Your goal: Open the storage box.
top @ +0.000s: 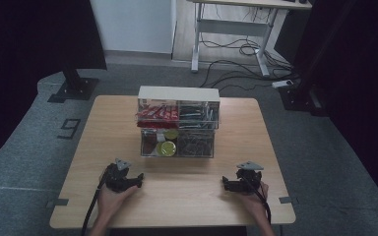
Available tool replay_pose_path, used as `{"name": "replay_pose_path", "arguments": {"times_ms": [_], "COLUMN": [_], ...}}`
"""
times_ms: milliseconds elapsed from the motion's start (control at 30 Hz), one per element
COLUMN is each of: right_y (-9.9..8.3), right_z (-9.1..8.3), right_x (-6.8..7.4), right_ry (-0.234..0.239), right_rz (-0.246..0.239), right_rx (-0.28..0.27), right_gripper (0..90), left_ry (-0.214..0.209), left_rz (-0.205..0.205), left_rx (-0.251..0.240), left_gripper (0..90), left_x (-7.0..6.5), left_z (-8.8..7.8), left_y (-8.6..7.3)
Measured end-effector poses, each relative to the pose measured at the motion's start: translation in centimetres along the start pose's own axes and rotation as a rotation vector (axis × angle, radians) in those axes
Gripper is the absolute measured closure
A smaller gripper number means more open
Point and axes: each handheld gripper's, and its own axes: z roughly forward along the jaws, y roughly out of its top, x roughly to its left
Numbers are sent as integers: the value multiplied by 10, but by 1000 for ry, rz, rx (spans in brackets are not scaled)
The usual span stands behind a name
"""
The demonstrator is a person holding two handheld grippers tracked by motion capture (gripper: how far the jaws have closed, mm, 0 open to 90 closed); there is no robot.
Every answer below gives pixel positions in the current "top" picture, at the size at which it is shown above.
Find white power strip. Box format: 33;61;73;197
271;79;295;89

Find pile of red packets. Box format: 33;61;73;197
137;103;180;130

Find black stand base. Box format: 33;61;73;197
278;82;330;118

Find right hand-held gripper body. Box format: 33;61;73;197
232;160;265;195

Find black stand with base plate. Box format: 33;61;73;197
46;62;100;104

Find white desk with metal legs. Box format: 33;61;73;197
186;0;313;79

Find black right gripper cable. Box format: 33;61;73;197
242;176;273;226

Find grey tape strip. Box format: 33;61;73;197
278;195;300;206
46;198;70;208

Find small yellow lid round container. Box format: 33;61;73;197
162;128;180;142

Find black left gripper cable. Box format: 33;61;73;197
80;166;110;236

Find dark red packets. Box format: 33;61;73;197
141;129;160;157

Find person's left hand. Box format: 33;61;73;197
96;185;139;220

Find person's right hand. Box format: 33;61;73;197
238;181;271;218

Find black cables on floor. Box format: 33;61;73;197
198;31;297;93

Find clear drawer organizer white top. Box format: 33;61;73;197
136;86;221;159

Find black curtain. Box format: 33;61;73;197
290;0;378;215
0;0;108;173

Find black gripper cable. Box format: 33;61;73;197
242;176;273;226
80;166;110;236

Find pile of dark brown packets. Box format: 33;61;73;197
176;130;215;158

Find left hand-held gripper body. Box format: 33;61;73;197
104;158;136;194

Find pile of dark stick packets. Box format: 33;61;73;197
177;103;220;129

